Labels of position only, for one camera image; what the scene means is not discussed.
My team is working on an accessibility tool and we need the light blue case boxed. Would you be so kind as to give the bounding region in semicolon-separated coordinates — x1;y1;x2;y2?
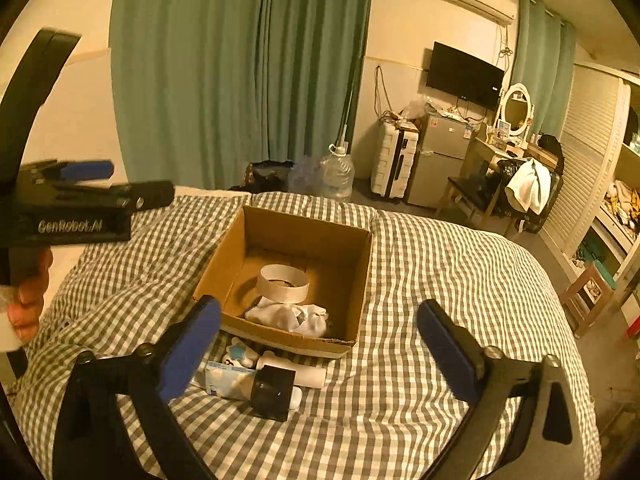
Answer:
204;362;256;401

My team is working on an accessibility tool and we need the black square object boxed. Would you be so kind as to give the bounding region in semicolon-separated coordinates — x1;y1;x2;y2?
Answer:
250;365;295;422

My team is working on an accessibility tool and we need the white handheld device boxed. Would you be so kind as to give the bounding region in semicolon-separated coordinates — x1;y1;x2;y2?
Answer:
256;351;326;389

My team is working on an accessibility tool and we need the white tape roll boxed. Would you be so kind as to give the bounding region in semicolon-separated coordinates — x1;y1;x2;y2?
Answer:
257;264;309;304

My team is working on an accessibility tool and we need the white sock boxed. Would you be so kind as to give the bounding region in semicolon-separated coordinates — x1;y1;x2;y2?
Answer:
244;297;329;338

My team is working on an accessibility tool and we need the left hand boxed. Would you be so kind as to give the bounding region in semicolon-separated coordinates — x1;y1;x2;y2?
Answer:
6;247;53;344

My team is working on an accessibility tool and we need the white blue plush toy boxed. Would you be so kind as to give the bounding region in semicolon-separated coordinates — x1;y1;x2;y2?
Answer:
221;337;260;368

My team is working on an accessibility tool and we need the grey checked bed quilt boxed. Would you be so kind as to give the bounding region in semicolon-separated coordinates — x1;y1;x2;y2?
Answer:
8;193;602;479

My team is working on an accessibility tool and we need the small wooden stool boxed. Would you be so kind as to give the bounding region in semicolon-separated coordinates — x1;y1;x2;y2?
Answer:
559;260;617;339

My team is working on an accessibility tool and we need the dark bag beside bed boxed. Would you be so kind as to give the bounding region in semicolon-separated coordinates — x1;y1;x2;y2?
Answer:
230;160;294;194

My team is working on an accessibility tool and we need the brown cardboard box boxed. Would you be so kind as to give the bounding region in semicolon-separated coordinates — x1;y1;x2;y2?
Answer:
193;206;372;359

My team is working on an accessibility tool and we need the large green curtain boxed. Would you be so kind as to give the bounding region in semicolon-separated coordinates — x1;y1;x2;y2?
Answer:
110;0;371;188

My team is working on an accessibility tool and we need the clear plastic bag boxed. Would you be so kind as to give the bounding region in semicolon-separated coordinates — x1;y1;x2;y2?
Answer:
288;156;321;195

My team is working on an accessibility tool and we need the wooden chair with clothes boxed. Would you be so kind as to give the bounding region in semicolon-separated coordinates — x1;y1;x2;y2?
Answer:
436;164;563;233

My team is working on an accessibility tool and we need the white wardrobe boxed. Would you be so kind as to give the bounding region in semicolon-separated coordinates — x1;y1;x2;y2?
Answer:
540;63;639;282

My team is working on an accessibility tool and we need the white garment on chair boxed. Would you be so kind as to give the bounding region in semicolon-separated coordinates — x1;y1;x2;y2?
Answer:
504;158;552;214

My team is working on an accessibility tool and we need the large clear water bottle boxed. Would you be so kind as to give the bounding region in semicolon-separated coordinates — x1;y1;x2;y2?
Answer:
319;144;355;202

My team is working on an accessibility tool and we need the white suitcase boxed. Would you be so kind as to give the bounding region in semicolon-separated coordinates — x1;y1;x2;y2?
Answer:
370;119;419;200

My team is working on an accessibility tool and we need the white dressing table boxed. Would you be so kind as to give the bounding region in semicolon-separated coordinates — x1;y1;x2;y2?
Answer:
460;138;525;198

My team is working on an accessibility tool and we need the silver mini fridge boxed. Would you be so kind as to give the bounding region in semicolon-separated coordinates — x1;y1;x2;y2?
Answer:
406;114;471;208

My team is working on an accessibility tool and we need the white oval vanity mirror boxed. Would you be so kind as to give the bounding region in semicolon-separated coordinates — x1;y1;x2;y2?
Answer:
497;84;535;138

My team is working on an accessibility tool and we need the green curtain by wardrobe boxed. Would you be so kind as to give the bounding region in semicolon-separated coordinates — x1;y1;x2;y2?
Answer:
511;0;576;138

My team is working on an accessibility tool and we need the black wall television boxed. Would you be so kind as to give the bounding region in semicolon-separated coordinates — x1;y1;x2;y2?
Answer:
426;42;504;110

